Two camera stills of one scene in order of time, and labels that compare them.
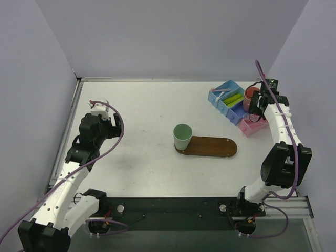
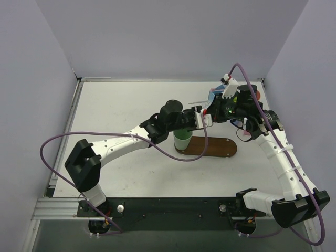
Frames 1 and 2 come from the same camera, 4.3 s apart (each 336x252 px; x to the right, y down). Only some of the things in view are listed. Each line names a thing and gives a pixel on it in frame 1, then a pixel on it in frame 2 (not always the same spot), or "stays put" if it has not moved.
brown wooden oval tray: (210, 146) stays put
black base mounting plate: (177, 213) stays put
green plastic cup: (182, 134) stays put
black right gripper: (254, 107) to (217, 109)
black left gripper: (116, 126) to (191, 118)
